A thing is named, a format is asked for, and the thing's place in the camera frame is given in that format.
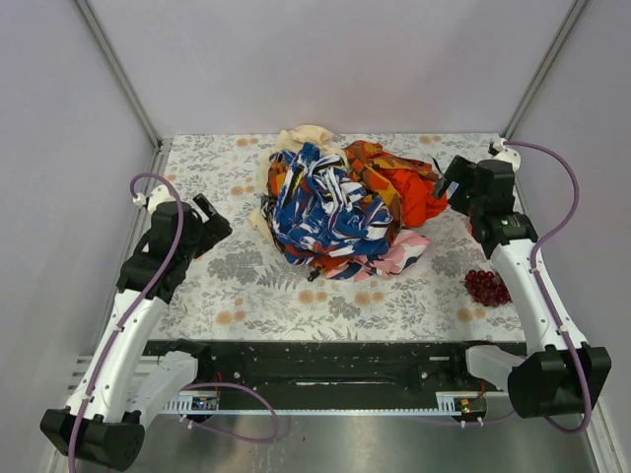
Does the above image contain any plain orange cloth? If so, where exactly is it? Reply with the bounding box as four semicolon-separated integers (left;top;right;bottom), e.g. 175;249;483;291
381;163;448;229

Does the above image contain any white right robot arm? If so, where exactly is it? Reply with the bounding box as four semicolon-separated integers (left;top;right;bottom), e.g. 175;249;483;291
433;138;611;434

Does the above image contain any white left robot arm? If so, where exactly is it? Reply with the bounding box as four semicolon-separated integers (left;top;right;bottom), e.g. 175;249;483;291
39;185;232;472

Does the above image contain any orange brown patterned cloth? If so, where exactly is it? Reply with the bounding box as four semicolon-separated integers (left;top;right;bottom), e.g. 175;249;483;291
265;139;440;218

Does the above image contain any pink floral cloth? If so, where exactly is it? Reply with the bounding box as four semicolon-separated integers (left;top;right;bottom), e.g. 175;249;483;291
324;230;431;283

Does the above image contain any cream cloth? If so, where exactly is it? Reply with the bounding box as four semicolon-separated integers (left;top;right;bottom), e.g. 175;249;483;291
248;125;348;240

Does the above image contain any blue white patterned cloth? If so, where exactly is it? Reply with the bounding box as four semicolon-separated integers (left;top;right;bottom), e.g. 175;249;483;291
266;143;394;267

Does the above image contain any floral table mat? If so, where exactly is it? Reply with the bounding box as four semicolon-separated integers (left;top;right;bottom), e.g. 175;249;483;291
152;134;523;342

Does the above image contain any red grape bunch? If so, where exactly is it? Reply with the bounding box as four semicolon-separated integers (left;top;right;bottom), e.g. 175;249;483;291
464;270;513;307

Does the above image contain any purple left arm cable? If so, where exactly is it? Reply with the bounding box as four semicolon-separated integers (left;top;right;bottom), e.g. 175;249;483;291
67;172;185;473

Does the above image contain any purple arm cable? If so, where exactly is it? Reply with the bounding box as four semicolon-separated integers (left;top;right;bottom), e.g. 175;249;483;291
67;172;185;473
502;140;593;434

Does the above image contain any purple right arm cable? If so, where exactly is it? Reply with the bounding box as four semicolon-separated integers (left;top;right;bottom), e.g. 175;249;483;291
502;140;593;434

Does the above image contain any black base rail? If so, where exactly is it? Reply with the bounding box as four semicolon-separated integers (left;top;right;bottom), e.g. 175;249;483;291
142;339;526;401

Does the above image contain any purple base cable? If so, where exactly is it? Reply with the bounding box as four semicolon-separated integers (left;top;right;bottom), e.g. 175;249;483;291
177;381;283;443

